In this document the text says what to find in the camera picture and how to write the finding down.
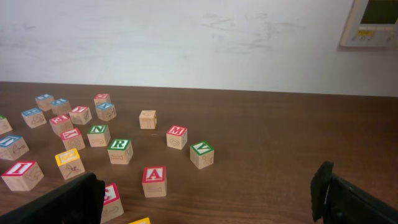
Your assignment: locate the yellow block centre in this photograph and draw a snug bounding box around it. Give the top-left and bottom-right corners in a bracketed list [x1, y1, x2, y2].
[55, 148, 85, 180]

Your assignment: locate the red letter M block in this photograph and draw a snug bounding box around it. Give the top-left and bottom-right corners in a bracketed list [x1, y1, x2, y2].
[166, 125, 188, 150]

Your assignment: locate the red number 3 block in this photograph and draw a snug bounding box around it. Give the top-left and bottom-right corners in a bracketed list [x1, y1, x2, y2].
[101, 183, 124, 223]

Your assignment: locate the blue block top left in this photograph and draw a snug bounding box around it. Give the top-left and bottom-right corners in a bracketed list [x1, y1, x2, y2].
[35, 94, 55, 111]

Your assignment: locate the blue letter X block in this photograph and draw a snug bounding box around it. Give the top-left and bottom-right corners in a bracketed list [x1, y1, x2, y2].
[96, 102, 116, 121]

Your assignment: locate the red letter y block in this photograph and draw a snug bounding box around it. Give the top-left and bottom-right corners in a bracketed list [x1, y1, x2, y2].
[60, 128, 85, 151]
[69, 106, 92, 125]

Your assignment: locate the green letter Z block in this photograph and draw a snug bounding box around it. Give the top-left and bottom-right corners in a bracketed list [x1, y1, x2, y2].
[0, 115, 12, 134]

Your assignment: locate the beige wall thermostat panel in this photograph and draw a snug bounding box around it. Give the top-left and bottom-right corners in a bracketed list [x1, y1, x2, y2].
[340, 0, 397, 48]

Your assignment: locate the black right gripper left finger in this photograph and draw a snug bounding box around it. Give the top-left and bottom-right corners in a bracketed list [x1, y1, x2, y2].
[1, 172, 105, 224]

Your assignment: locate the plain wooden block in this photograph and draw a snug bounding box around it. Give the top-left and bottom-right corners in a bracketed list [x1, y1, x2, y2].
[139, 110, 157, 129]

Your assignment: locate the red letter A block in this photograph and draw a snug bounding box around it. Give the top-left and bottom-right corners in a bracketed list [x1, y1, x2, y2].
[142, 166, 167, 198]

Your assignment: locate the red letter Y block lower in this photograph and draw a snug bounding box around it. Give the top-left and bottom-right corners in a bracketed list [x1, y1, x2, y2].
[60, 128, 85, 151]

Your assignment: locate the red letter Y block upper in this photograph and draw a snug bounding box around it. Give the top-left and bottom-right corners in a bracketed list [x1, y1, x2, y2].
[69, 106, 92, 125]

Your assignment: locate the green letter R block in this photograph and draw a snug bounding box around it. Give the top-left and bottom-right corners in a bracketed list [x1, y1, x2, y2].
[108, 139, 133, 165]

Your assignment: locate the yellow letter S block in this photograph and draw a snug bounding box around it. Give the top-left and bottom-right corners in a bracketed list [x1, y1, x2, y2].
[128, 217, 150, 224]

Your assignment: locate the green letter V block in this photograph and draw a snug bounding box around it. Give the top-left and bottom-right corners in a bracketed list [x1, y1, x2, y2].
[190, 141, 215, 169]

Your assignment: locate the red letter Q block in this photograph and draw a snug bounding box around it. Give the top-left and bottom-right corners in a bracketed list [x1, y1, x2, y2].
[94, 93, 111, 106]

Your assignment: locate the red letter E block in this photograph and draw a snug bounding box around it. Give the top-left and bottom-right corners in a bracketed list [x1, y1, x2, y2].
[49, 114, 74, 136]

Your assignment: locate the red letter I block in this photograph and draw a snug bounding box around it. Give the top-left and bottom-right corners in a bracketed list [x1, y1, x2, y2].
[1, 161, 44, 191]

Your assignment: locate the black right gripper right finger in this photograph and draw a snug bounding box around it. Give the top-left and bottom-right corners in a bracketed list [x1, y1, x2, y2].
[310, 161, 397, 224]

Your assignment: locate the blue letter T block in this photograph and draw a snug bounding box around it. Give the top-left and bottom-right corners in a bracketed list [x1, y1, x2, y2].
[0, 135, 29, 161]

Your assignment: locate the blue letter H block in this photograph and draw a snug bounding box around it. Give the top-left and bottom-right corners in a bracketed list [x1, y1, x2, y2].
[21, 108, 47, 128]

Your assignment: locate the blue letter D block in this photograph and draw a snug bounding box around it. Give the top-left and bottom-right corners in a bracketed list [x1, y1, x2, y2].
[50, 98, 72, 116]

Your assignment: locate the green letter N block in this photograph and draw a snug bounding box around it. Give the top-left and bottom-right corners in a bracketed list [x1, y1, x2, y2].
[87, 124, 111, 147]

